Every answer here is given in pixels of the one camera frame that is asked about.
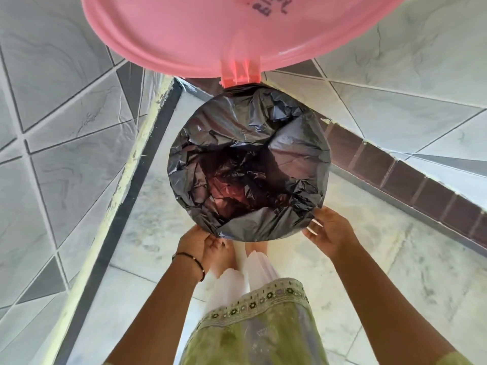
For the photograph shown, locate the person's left hand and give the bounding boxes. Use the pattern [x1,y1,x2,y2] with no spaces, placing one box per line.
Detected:
[176,224,226,263]

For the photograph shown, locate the person's right hand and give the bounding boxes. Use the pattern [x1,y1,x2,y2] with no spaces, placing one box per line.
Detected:
[302,206,360,261]

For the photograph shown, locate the black plastic trash bag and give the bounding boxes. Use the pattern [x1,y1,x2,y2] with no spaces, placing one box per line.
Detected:
[167,84,331,242]

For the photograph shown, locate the person's left forearm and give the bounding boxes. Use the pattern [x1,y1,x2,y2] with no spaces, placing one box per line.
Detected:
[102,255,206,365]

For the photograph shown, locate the person's right forearm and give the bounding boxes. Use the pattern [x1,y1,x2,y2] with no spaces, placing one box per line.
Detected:
[332,244,465,365]

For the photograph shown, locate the person's left foot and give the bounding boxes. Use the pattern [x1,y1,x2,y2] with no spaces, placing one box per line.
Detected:
[201,240,239,279]

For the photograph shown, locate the person's foot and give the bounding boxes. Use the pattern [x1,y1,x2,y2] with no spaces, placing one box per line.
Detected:
[245,241,269,260]
[201,240,239,279]

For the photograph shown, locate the person's right foot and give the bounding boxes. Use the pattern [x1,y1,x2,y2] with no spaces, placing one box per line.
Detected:
[245,241,269,260]

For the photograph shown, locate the white trousers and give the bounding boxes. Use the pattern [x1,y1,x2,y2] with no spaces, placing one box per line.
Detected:
[205,250,281,313]

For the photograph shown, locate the green embroidered tunic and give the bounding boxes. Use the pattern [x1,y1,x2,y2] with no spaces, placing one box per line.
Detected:
[179,278,330,365]

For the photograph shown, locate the pink plastic bin lid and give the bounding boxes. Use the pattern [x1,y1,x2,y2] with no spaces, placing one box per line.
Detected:
[81,0,409,89]

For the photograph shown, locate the thin black wrist bracelet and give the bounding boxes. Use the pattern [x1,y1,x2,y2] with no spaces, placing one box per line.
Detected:
[172,252,206,283]

